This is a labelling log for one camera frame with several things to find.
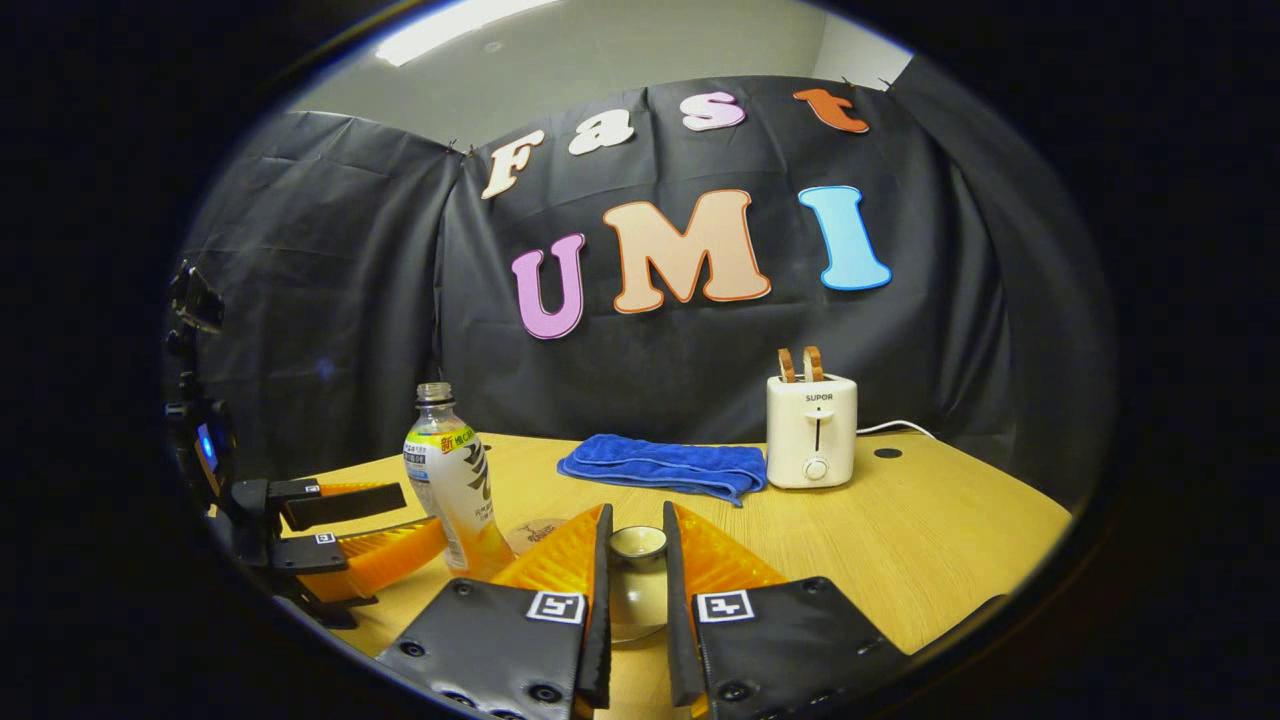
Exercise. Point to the blue towel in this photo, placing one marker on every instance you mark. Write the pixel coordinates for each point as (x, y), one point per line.
(660, 465)

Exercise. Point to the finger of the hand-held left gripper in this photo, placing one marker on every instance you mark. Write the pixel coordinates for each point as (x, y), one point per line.
(385, 560)
(345, 505)

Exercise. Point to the black backdrop cloth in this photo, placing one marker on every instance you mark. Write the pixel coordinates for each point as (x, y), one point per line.
(330, 280)

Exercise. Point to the clear plastic water bottle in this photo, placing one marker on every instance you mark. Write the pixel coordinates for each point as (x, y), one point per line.
(455, 490)

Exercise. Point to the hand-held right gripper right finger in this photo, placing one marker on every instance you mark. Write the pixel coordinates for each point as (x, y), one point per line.
(780, 650)

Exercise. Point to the toasted bread slice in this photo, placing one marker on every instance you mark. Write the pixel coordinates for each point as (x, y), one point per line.
(787, 366)
(813, 364)

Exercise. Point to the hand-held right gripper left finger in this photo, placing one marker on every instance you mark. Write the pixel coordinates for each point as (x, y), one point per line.
(500, 650)

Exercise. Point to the round wooden coaster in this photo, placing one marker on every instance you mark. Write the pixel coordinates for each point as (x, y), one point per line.
(535, 535)

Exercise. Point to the cream toaster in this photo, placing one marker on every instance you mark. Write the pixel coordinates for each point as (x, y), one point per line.
(812, 440)

